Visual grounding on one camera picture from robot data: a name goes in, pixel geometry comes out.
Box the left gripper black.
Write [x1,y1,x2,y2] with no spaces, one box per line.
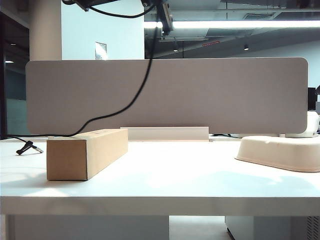
[61,0,91,12]

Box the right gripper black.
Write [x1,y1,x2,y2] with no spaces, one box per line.
[141,0,163,7]

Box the black charging cable silver plug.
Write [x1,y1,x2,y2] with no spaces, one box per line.
[6,22,161,139]

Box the long ceiling light strip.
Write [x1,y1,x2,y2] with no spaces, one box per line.
[144,20,320,29]

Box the grey fabric desk divider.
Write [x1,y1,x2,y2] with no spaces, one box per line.
[25,57,310,136]

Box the brown cardboard box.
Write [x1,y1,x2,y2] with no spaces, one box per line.
[46,128,129,181]

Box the black monitor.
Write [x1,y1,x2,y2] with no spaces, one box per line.
[307,85,320,111]

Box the beige pulp tray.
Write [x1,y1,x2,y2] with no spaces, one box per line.
[234,135,320,173]

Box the white rounded appliance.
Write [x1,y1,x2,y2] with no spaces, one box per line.
[284,111,320,140]

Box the grey desk leg panel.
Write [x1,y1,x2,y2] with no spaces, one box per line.
[6,215,170,240]

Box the black robot wrist cable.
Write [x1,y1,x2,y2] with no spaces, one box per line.
[87,0,157,19]

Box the white wall notice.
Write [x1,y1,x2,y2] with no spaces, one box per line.
[95,41,108,61]

